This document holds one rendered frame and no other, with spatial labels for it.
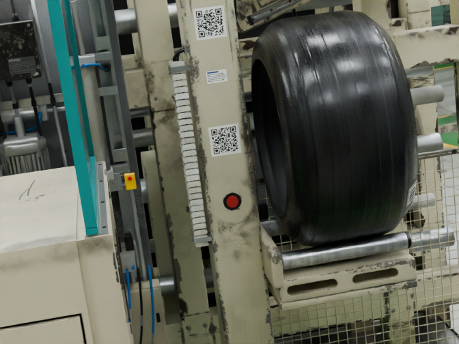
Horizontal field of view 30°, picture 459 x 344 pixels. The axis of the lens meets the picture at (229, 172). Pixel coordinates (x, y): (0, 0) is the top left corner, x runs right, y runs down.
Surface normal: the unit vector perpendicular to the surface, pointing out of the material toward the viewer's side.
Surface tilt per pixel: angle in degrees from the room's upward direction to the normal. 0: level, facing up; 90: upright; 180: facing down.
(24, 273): 90
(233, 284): 90
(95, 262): 90
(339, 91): 63
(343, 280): 90
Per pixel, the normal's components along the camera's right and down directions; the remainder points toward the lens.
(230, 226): 0.16, 0.22
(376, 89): 0.08, -0.21
